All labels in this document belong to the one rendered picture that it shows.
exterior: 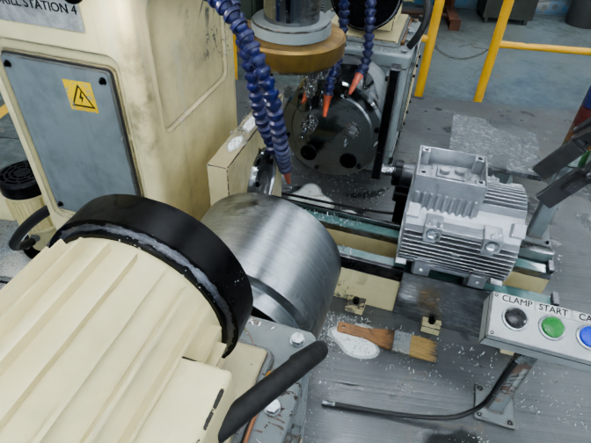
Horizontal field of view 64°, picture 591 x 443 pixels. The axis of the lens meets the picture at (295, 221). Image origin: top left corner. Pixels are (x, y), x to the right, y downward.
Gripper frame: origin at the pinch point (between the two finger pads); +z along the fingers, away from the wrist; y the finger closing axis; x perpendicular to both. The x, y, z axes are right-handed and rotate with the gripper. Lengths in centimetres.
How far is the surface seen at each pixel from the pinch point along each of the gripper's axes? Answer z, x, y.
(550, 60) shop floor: 63, 126, -398
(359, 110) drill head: 25.3, -26.2, -26.8
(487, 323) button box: 15.4, 2.2, 20.0
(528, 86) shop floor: 74, 108, -331
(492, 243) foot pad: 14.1, 1.7, 3.3
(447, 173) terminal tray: 13.4, -9.7, -5.3
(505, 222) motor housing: 12.1, 2.7, -1.5
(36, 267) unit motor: 10, -47, 52
